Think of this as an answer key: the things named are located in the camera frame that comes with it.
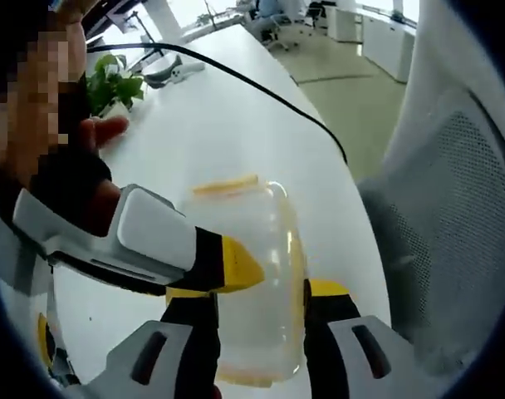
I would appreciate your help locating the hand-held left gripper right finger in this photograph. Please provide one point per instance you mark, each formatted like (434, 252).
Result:
(331, 332)

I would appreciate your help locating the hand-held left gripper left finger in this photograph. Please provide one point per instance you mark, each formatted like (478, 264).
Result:
(186, 353)

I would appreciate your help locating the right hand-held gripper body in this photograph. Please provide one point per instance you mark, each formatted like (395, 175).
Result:
(16, 270)

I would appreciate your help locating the clear plastic box yellow buckle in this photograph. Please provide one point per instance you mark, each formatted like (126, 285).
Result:
(256, 270)

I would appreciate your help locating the person's left hand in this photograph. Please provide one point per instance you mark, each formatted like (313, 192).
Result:
(217, 392)

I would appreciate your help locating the person's right hand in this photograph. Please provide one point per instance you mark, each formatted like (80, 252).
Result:
(82, 170)

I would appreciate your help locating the white plant pot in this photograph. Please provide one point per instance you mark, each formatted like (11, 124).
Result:
(115, 111)

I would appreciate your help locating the green potted plant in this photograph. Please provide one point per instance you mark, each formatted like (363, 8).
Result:
(117, 83)

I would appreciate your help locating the white grey handheld device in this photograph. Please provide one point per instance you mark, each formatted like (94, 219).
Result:
(169, 72)

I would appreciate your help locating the white mesh office chair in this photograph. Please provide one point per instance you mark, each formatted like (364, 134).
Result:
(443, 187)

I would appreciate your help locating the white cabinet row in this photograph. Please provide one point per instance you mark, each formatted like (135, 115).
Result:
(381, 41)

